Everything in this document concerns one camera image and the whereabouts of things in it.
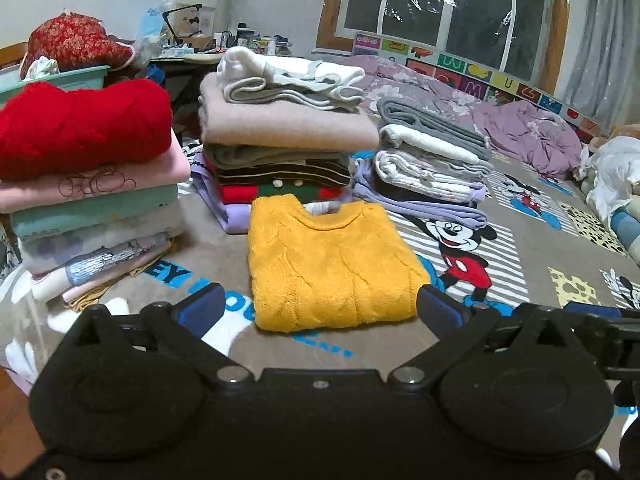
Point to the cluttered desk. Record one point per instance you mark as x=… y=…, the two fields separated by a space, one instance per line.
x=200 y=56

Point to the beige folded sweater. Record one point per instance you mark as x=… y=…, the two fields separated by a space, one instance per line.
x=290 y=122

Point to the pink folded top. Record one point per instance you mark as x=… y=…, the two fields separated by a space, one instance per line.
x=100 y=182

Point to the sheer grey curtain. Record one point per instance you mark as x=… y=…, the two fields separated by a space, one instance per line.
x=605 y=35

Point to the pale pink folded garment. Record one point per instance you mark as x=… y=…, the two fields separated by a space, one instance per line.
x=85 y=290

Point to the red knit sweater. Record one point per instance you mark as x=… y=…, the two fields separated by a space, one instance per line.
x=80 y=125

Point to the cartoon mouse printed blanket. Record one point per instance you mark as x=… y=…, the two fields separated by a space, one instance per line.
x=525 y=260

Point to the floral white folded garment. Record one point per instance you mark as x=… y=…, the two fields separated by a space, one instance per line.
x=425 y=175

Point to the mint green folded garment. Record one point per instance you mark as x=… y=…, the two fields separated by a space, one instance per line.
x=90 y=210

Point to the colourful alphabet foam board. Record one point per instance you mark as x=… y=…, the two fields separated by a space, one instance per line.
x=470 y=75

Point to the teal plastic basin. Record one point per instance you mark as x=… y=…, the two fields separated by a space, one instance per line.
x=60 y=80

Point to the red and green folded sweater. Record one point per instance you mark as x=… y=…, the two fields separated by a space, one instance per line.
x=240 y=194

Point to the white patterned folded garment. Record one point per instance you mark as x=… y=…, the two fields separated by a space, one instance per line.
x=100 y=235

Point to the grey folded garment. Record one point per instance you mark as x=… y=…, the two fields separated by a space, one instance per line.
x=430 y=120

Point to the white crumpled garment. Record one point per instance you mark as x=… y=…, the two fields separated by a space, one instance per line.
x=615 y=170

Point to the lilac folded garment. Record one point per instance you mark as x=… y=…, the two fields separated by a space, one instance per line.
x=227 y=210

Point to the pastel striped pillow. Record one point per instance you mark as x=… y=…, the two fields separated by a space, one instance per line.
x=627 y=232

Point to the tan plush toy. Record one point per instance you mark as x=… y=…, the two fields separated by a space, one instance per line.
x=617 y=137

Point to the red floral cushion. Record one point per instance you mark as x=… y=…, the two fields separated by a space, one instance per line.
x=70 y=42

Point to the lavender folded garment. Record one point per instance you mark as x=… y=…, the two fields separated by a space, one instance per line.
x=440 y=210

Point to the sequined folded garment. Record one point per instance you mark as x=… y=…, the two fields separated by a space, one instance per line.
x=105 y=260

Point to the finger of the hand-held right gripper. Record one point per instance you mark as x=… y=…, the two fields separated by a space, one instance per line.
x=595 y=308

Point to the purple floral duvet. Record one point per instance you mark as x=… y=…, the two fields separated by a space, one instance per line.
x=530 y=135

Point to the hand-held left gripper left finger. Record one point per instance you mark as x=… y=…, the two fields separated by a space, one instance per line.
x=200 y=310

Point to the black folded garment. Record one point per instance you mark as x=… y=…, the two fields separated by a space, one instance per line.
x=390 y=189

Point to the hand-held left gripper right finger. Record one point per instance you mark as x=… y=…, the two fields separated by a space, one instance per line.
x=440 y=310

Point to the cardboard box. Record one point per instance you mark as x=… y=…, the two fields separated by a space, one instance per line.
x=197 y=27

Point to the yellow knit sweater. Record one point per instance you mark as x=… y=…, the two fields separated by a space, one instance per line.
x=330 y=265

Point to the black desk lamp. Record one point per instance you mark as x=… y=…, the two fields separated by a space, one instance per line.
x=172 y=15

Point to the dark striped folded sweater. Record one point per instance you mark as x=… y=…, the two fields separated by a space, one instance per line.
x=285 y=174

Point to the white fleece folded garment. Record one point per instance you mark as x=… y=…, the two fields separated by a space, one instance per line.
x=285 y=77

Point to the grey-green folded garment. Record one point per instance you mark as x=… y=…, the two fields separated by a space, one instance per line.
x=270 y=156

